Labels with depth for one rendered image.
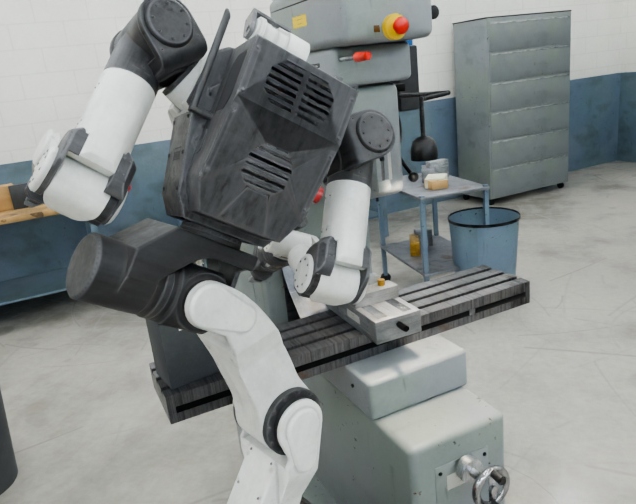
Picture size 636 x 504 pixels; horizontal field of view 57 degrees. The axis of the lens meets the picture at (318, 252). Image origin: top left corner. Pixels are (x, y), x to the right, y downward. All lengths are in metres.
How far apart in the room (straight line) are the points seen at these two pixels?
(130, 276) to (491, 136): 6.02
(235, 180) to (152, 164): 4.88
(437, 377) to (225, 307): 0.90
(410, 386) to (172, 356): 0.67
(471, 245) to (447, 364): 2.23
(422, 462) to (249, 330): 0.72
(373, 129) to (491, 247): 2.85
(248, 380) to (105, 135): 0.53
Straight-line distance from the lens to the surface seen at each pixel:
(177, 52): 1.02
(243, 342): 1.10
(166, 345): 1.57
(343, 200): 1.14
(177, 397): 1.61
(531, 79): 7.12
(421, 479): 1.68
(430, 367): 1.76
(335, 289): 1.13
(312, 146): 0.99
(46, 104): 5.72
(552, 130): 7.42
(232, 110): 0.94
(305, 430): 1.25
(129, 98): 1.00
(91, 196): 0.98
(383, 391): 1.70
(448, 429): 1.69
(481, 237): 3.92
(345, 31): 1.49
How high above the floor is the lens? 1.68
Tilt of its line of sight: 17 degrees down
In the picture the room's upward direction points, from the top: 6 degrees counter-clockwise
